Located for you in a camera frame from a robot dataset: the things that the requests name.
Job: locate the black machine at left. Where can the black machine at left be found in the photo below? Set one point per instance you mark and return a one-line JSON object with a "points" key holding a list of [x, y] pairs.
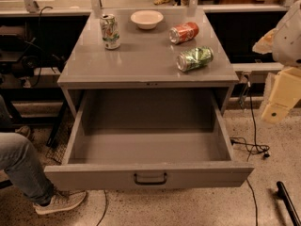
{"points": [[22, 57]]}

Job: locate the white green upright can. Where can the white green upright can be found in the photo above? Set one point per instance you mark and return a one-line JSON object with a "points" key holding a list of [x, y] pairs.
{"points": [[110, 31]]}

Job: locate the person leg in jeans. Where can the person leg in jeans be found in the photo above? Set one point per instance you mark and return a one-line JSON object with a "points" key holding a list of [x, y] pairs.
{"points": [[19, 160]]}

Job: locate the black drawer handle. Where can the black drawer handle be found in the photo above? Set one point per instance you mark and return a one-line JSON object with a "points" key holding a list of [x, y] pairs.
{"points": [[147, 180]]}

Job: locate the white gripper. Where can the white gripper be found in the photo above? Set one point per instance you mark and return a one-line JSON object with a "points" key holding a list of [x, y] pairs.
{"points": [[288, 46]]}

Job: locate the grey metal cabinet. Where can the grey metal cabinet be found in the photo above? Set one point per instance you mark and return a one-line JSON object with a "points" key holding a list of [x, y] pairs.
{"points": [[145, 58]]}

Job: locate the white ceramic bowl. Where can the white ceramic bowl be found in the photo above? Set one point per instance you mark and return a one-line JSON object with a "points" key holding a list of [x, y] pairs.
{"points": [[147, 19]]}

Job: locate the black pole on floor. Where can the black pole on floor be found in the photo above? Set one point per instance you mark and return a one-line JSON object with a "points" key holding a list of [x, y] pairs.
{"points": [[284, 195]]}

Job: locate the red soda can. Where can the red soda can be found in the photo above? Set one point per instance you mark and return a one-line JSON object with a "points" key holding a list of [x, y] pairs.
{"points": [[183, 32]]}

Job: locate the beige sneaker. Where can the beige sneaker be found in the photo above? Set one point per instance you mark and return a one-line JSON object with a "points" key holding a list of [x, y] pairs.
{"points": [[61, 202]]}

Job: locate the open grey top drawer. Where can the open grey top drawer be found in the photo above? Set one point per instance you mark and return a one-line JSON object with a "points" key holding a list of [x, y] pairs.
{"points": [[120, 132]]}

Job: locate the green crushed soda can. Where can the green crushed soda can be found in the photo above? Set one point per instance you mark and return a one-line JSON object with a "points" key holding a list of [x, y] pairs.
{"points": [[194, 58]]}

